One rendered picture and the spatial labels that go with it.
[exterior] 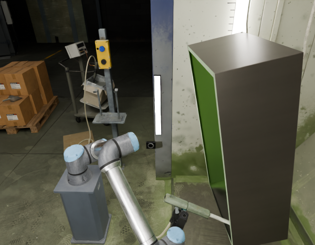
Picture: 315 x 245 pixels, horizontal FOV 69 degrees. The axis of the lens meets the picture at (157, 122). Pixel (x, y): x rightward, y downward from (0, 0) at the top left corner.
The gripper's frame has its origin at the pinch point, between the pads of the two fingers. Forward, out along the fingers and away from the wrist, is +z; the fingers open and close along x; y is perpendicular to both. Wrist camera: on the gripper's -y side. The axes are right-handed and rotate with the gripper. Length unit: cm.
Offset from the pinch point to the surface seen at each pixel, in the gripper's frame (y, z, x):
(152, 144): 26, 91, -28
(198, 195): 55, 73, 37
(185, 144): 16, 97, 5
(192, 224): 57, 38, 33
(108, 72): -24, 107, -96
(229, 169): -50, -13, 7
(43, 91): 118, 251, -241
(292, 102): -91, -9, 15
